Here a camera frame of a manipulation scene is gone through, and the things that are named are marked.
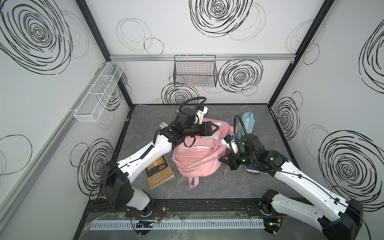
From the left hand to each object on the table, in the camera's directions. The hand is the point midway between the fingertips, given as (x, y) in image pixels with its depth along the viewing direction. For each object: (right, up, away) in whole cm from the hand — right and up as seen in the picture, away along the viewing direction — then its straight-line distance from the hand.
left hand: (217, 128), depth 71 cm
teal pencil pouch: (+29, +3, +37) cm, 47 cm away
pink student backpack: (-10, -15, +7) cm, 19 cm away
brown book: (-31, -26, +13) cm, 43 cm away
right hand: (+1, -15, -1) cm, 15 cm away
